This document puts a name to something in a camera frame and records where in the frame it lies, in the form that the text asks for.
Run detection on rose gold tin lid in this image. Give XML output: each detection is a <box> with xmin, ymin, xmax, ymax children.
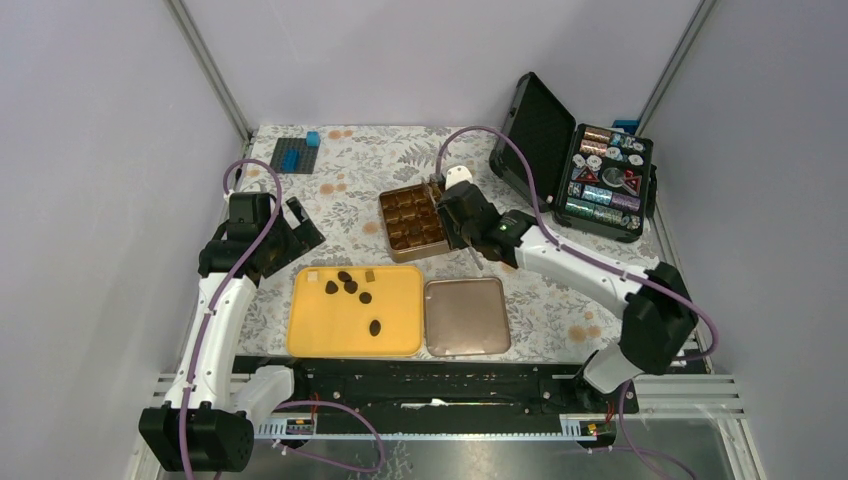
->
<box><xmin>424</xmin><ymin>277</ymin><xmax>511</xmax><ymax>357</ymax></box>

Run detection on dark leaf chocolate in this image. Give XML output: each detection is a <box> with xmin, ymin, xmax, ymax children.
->
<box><xmin>325</xmin><ymin>281</ymin><xmax>340</xmax><ymax>295</ymax></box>
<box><xmin>368</xmin><ymin>320</ymin><xmax>382</xmax><ymax>337</ymax></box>

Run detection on white handled metal tongs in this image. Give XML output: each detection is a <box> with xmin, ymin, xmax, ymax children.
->
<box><xmin>467</xmin><ymin>247</ymin><xmax>484</xmax><ymax>271</ymax></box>

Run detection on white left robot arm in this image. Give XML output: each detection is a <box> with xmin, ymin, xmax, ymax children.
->
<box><xmin>138</xmin><ymin>193</ymin><xmax>325</xmax><ymax>473</ymax></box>

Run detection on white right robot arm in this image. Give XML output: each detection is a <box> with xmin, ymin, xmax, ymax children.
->
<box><xmin>437</xmin><ymin>180</ymin><xmax>698</xmax><ymax>412</ymax></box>

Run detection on gold chocolate box tin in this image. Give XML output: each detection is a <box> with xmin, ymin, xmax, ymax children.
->
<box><xmin>378</xmin><ymin>182</ymin><xmax>450</xmax><ymax>263</ymax></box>

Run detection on blue lego brick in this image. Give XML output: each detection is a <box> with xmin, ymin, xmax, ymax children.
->
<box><xmin>281</xmin><ymin>149</ymin><xmax>300</xmax><ymax>173</ymax></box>

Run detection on dark grey lego baseplate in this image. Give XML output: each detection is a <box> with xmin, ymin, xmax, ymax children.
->
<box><xmin>270</xmin><ymin>137</ymin><xmax>321</xmax><ymax>175</ymax></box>

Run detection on floral patterned table mat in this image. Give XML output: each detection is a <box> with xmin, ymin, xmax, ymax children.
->
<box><xmin>205</xmin><ymin>124</ymin><xmax>687</xmax><ymax>367</ymax></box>

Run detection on blue lego cube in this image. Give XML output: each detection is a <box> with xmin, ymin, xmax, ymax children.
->
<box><xmin>305</xmin><ymin>131</ymin><xmax>321</xmax><ymax>149</ymax></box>

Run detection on yellow plastic tray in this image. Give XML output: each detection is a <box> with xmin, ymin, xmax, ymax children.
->
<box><xmin>286</xmin><ymin>265</ymin><xmax>424</xmax><ymax>358</ymax></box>

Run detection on black open carrying case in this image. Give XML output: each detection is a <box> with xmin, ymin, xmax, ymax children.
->
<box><xmin>489</xmin><ymin>72</ymin><xmax>657</xmax><ymax>243</ymax></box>

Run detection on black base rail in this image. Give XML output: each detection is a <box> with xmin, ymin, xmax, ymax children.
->
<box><xmin>232</xmin><ymin>356</ymin><xmax>639</xmax><ymax>417</ymax></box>

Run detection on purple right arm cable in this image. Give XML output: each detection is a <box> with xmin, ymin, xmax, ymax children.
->
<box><xmin>435</xmin><ymin>125</ymin><xmax>720</xmax><ymax>480</ymax></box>

